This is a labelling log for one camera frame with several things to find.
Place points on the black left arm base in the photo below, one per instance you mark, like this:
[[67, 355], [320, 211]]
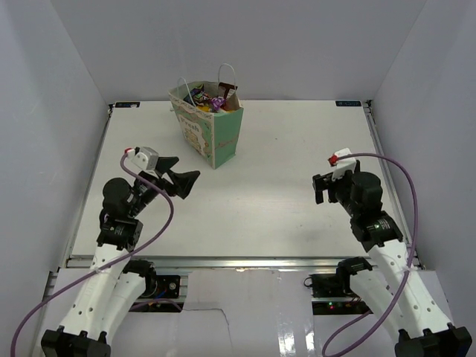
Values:
[[162, 286]]

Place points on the blue purple snack bag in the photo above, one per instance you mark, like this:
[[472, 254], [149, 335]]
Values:
[[197, 96]]

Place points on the dark purple candy bar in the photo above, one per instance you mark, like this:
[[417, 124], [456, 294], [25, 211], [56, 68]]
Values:
[[215, 103]]

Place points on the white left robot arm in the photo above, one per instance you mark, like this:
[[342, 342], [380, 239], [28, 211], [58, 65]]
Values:
[[115, 280]]

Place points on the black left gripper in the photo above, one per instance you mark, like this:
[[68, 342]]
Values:
[[182, 184]]

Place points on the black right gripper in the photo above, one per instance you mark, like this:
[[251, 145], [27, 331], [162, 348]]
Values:
[[322, 183]]

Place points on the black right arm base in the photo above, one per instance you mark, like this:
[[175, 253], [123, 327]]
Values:
[[327, 286]]

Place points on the purple chocolate egg candy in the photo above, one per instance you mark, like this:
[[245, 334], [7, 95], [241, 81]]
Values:
[[228, 92]]

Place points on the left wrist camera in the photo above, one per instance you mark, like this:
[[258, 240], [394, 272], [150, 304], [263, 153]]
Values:
[[145, 158]]

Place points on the green paper gift bag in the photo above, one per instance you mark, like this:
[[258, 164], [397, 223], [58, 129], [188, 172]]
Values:
[[214, 135]]

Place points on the white foam board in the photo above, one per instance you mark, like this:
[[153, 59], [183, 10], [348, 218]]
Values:
[[257, 313]]

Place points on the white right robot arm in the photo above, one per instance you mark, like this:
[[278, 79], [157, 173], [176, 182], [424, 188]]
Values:
[[394, 275]]

